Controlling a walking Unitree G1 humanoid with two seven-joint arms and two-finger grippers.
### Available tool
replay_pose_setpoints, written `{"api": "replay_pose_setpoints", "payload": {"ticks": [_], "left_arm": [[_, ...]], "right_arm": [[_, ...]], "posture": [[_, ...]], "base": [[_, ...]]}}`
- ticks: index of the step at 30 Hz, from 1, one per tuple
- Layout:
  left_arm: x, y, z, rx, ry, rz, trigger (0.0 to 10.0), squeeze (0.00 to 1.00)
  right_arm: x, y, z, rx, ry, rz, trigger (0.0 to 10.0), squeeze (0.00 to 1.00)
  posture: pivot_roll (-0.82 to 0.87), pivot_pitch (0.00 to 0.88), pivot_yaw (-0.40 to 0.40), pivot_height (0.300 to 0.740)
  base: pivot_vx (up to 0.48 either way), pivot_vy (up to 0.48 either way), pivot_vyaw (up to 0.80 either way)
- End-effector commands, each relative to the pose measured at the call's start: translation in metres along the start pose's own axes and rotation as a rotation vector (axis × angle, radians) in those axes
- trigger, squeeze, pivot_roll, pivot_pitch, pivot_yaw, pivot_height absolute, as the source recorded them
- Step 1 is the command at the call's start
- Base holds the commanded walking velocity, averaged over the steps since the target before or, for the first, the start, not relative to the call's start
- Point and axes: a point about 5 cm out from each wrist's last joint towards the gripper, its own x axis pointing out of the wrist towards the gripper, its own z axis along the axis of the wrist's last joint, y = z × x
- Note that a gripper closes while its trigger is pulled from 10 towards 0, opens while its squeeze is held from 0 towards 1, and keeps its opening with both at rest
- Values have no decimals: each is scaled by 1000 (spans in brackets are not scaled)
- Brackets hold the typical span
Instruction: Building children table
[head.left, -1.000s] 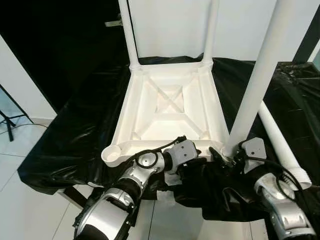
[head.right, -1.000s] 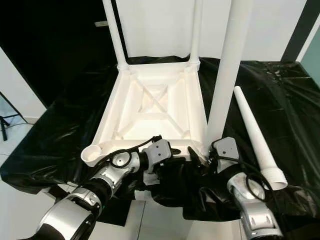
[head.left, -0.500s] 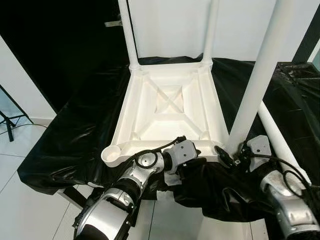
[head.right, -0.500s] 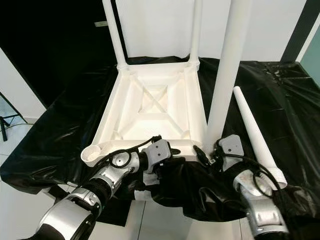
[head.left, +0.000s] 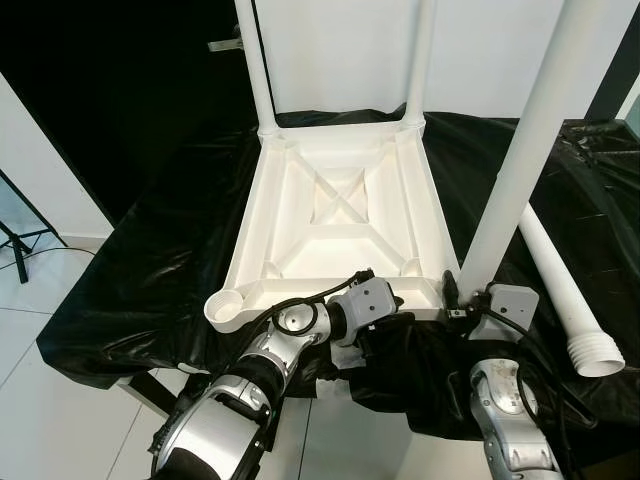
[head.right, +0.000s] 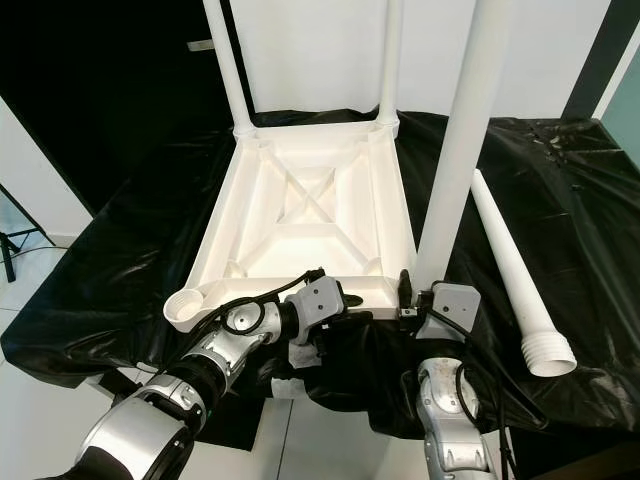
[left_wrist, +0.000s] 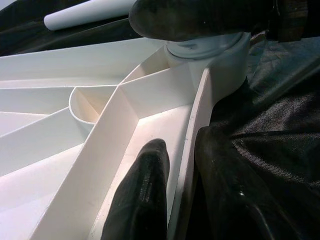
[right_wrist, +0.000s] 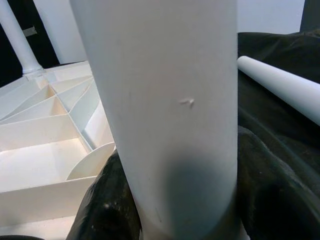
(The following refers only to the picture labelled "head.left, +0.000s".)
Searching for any teal glass panel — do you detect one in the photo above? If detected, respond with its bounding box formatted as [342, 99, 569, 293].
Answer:
[619, 93, 640, 143]

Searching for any black plastic cover sheet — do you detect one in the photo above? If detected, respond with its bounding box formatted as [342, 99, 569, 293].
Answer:
[38, 108, 640, 443]

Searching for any black door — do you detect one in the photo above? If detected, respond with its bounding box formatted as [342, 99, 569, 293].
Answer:
[0, 0, 265, 228]

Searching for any black tripod stand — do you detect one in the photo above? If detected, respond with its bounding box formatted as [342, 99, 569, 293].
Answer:
[0, 168, 68, 285]

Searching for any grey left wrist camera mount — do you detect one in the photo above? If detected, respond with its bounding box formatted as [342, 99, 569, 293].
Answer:
[344, 277, 402, 347]

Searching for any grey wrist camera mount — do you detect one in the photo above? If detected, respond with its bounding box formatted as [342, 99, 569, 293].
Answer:
[344, 277, 402, 347]
[469, 284, 540, 344]

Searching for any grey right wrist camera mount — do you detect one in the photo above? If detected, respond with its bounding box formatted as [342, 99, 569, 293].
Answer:
[469, 284, 540, 344]

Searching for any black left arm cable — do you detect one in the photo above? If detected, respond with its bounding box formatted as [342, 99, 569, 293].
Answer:
[253, 267, 378, 338]

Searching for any black wall pillar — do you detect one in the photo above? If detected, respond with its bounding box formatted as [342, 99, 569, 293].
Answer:
[583, 8, 640, 125]

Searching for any silver door handle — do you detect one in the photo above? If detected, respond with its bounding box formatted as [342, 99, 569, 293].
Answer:
[207, 38, 247, 54]

